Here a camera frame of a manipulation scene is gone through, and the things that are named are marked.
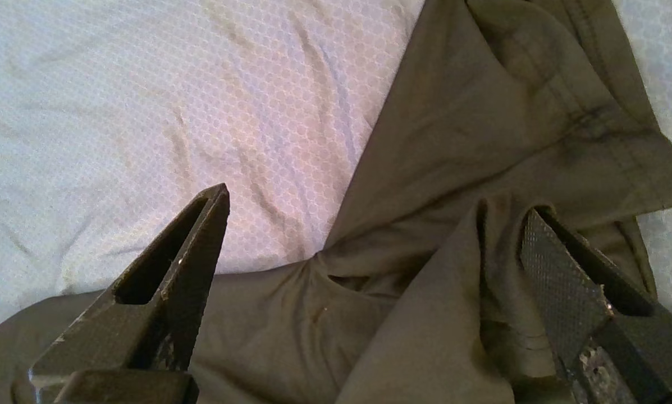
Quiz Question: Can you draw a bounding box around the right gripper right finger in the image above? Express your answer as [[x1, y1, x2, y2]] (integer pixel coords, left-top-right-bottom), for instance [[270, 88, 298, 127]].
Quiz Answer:
[[520, 206, 672, 404]]

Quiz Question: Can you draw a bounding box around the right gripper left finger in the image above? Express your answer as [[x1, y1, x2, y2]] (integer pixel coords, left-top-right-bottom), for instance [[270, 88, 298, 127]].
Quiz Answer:
[[30, 183, 231, 404]]

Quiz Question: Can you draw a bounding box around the black t-shirt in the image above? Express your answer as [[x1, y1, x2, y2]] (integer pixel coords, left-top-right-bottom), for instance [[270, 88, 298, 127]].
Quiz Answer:
[[0, 0, 672, 404]]

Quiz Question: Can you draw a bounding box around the bed with blue sheet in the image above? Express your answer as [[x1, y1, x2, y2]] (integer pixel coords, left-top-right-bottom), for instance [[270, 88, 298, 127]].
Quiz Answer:
[[0, 0, 672, 337]]

